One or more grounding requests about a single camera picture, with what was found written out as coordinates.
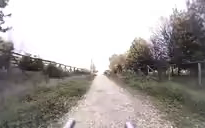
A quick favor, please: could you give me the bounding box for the pole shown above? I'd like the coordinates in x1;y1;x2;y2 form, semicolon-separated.
90;59;94;75

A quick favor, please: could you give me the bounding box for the pale gravel path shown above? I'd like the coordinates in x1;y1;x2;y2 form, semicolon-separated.
59;73;178;128

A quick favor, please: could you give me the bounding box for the dark green bush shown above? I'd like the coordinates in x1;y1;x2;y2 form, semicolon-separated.
43;63;66;80
18;55;44;72

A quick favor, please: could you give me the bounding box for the robot's own part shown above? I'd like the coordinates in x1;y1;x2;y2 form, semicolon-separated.
125;121;135;128
65;119;76;128

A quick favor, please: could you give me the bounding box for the grass verge with leaves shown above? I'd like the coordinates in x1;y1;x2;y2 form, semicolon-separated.
0;72;97;128
107;72;205;128

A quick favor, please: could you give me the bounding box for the row of trees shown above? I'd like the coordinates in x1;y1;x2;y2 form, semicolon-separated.
108;0;205;81

